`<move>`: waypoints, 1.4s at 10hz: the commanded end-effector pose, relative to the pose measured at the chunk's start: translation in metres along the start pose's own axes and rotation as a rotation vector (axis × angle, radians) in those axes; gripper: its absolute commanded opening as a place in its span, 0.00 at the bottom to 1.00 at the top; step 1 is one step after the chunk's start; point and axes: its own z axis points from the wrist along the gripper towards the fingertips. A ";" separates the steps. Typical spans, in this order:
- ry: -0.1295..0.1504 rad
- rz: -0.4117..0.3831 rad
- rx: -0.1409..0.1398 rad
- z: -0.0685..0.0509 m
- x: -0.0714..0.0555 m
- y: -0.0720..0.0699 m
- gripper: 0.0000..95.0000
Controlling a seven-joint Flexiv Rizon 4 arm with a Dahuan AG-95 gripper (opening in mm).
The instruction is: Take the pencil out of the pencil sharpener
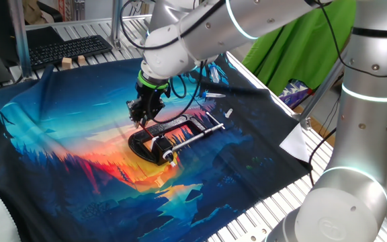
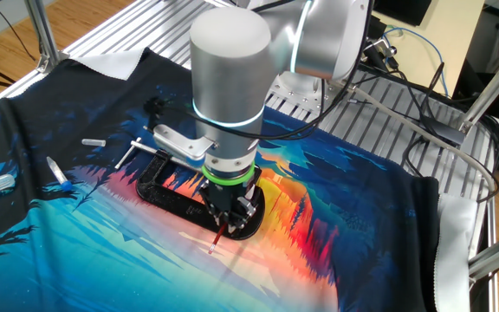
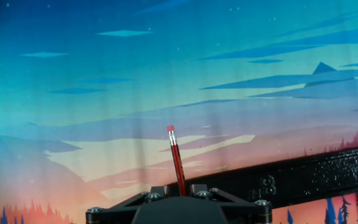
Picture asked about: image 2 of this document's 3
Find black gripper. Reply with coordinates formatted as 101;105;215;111
198;166;263;232

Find red pencil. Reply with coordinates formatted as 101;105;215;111
207;221;229;256

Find black metal C-clamp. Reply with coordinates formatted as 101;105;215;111
113;137;268;243

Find landscape printed cloth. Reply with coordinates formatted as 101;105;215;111
0;46;480;312

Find clear tube with blue cap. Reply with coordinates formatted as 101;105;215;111
45;155;75;193

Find black power adapter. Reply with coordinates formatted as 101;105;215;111
421;115;466;146

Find black screen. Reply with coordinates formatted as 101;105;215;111
372;0;433;28

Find beige desk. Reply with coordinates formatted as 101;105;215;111
369;0;488;94

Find green wrist ring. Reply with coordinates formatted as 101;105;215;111
200;161;256;188

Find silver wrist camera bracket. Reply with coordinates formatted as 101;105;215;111
151;123;219;168

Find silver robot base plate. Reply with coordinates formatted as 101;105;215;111
265;70;327;123

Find thick grey cable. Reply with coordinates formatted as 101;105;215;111
347;85;499;197

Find aluminium frame post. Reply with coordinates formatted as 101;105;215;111
23;0;68;75
457;37;499;133
467;224;499;281

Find blue cable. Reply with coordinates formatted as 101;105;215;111
382;25;450;99

